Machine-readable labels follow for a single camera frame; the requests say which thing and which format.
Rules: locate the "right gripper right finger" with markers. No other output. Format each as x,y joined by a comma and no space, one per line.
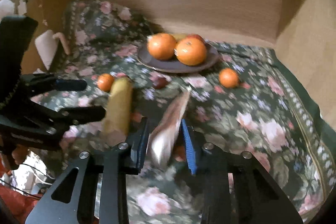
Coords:
236,188

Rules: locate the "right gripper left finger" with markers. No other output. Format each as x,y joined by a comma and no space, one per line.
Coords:
72,197

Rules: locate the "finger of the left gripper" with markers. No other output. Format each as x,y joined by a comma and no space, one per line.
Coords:
48,118
35,84

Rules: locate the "long yellow banana piece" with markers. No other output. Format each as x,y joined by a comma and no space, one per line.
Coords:
115,125

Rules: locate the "small mandarin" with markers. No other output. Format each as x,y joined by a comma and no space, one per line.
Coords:
105,82
229,78

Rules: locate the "small dark red date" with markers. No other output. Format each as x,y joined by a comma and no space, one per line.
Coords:
160,83

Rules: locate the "large orange with sticker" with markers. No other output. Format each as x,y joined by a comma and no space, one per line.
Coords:
191,52

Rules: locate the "red tomato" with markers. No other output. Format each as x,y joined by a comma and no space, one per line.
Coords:
196,36

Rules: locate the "short yellow banana piece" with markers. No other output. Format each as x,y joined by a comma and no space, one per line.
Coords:
179,37

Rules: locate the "floral dark green cloth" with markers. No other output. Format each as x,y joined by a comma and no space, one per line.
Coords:
269,113

